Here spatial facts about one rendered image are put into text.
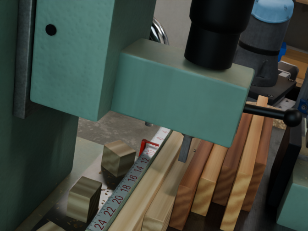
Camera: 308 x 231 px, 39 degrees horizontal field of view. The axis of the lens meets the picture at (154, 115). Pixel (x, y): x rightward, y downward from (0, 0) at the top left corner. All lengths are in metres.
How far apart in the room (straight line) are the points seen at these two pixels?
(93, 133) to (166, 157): 1.98
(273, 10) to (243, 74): 0.74
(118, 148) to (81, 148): 0.09
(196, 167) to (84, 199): 0.18
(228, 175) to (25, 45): 0.27
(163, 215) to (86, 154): 0.36
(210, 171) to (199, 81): 0.12
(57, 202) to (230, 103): 0.33
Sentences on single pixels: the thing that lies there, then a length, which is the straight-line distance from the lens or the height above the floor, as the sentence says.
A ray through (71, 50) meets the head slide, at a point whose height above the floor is 1.07.
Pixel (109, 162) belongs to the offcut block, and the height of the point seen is 0.82.
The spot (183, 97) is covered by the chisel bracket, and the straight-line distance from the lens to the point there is 0.45.
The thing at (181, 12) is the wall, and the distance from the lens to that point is 3.97.
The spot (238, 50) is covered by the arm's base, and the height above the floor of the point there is 0.89.
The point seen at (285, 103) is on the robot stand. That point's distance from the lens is 1.44.
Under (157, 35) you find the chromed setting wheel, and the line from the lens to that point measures 0.59.
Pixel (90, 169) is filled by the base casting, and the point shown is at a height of 0.80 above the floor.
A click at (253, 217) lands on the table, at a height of 0.90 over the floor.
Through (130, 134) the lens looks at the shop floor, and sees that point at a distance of 2.53.
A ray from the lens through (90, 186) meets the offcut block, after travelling 0.62.
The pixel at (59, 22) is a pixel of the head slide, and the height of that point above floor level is 1.09.
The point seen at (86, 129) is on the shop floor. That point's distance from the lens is 2.52.
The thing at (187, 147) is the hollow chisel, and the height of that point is 0.97.
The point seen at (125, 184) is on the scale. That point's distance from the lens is 0.44.
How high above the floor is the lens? 1.21
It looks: 25 degrees down
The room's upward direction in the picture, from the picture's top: 12 degrees clockwise
